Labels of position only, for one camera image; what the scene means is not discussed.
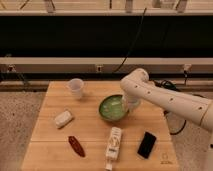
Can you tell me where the white soap bar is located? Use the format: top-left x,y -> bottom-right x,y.
54,111 -> 74,129

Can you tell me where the white lotion tube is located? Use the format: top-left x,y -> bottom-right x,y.
105,127 -> 122,171

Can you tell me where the black hanging cable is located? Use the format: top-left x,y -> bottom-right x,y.
111,7 -> 148,74

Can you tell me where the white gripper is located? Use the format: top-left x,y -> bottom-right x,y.
122,93 -> 141,113

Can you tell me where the dark red chili pepper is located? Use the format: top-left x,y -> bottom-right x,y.
68,136 -> 85,157

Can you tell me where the green ceramic bowl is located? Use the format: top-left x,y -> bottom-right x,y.
99,94 -> 129,122

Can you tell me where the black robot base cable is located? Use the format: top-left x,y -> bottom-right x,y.
153,79 -> 204,136

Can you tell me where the black smartphone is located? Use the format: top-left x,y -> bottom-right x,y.
137,132 -> 157,159

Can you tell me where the white wall outlet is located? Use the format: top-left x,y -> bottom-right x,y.
97,65 -> 103,73

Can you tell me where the clear plastic cup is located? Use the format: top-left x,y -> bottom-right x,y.
67,78 -> 84,100

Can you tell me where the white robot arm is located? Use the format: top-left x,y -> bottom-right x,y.
120,68 -> 213,171

